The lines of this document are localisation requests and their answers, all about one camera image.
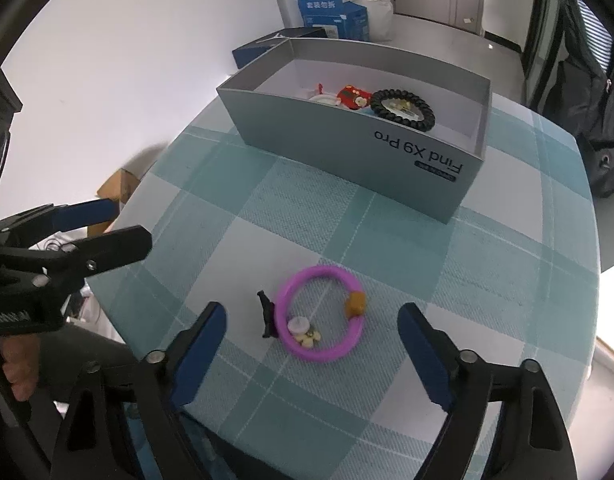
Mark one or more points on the dark blue shoe box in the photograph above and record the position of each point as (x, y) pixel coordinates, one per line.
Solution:
(248, 52)

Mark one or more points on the white red-rimmed round badge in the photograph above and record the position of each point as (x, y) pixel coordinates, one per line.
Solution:
(325, 98)

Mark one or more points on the person's left hand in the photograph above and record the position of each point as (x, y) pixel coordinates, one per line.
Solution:
(21, 364)

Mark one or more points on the blue printed cardboard box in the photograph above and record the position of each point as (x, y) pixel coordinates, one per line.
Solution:
(340, 19)

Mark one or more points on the teal plaid tablecloth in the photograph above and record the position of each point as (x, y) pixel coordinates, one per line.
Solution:
(514, 275)

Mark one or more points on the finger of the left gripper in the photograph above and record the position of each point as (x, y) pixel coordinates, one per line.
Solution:
(73, 262)
(27, 228)

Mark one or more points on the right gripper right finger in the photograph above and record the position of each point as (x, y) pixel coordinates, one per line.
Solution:
(531, 439)

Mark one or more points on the yellow flower hair clip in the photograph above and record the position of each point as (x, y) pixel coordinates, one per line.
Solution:
(303, 332)

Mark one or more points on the red fabric charm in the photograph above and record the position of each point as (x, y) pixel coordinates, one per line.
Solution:
(353, 98)

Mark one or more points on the black small hair clip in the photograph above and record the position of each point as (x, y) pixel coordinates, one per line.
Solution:
(270, 330)

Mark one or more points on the brown cardboard box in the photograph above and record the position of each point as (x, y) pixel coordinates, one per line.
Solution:
(118, 188)

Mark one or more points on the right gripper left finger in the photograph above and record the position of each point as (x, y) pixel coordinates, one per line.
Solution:
(95, 441)

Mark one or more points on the grey cardboard phone box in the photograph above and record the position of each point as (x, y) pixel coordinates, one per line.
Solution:
(421, 141)

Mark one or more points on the white plastic bag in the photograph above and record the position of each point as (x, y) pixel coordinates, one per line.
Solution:
(380, 18)

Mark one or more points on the black backpack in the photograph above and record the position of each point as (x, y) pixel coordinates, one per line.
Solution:
(586, 79)

